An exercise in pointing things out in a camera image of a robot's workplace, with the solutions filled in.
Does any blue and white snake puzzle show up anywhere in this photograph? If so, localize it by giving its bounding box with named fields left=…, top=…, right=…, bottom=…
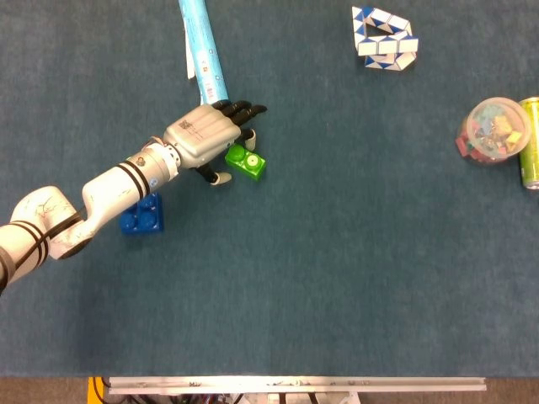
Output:
left=351, top=5, right=420, bottom=72

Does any green drink can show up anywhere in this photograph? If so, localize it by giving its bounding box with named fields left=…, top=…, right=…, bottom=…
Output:
left=517, top=97, right=539, bottom=191

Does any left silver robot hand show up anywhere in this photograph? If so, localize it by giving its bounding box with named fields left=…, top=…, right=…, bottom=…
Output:
left=163, top=99, right=269, bottom=187

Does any aluminium rail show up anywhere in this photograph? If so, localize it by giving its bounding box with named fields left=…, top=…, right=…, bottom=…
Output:
left=108, top=376, right=488, bottom=396

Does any light blue tube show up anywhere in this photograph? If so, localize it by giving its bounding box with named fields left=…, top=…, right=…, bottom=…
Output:
left=177, top=0, right=231, bottom=107

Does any green toy brick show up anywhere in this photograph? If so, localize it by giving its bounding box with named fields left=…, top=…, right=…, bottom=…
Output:
left=225, top=143, right=267, bottom=182

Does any yellow bracket with black cables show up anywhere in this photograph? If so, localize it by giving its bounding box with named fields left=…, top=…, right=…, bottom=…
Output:
left=87, top=376, right=111, bottom=404

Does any clear jar of binder clips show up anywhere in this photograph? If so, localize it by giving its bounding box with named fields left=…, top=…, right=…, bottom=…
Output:
left=455, top=97, right=532, bottom=166

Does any blue table mat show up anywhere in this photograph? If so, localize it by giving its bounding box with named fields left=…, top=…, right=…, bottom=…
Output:
left=0, top=0, right=539, bottom=378

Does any blue toy brick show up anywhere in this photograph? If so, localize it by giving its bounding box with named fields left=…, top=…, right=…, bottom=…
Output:
left=119, top=192, right=165, bottom=236

